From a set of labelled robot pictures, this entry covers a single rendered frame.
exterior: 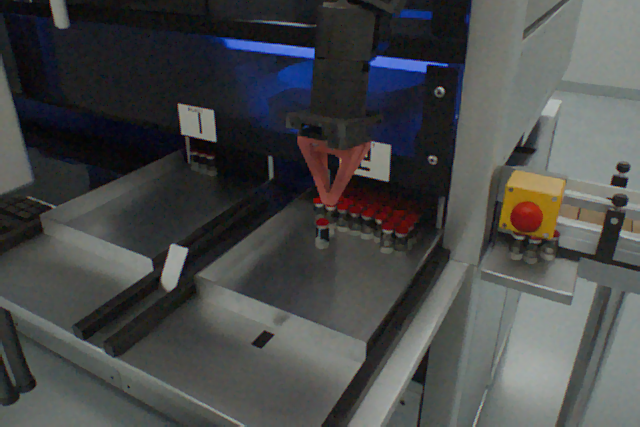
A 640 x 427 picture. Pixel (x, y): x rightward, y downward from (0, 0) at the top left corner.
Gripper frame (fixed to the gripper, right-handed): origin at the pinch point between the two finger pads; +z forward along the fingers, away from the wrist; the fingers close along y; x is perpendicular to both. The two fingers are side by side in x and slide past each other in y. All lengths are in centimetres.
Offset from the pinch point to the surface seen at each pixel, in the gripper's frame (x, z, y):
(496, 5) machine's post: -10.3, -21.8, 20.1
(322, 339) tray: -0.4, 18.5, 1.0
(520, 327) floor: -17, 84, 141
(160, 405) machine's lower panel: 67, 90, 41
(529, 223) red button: -19.1, 4.6, 21.1
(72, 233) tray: 45.6, 17.3, 1.4
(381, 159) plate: 3.6, 1.1, 24.2
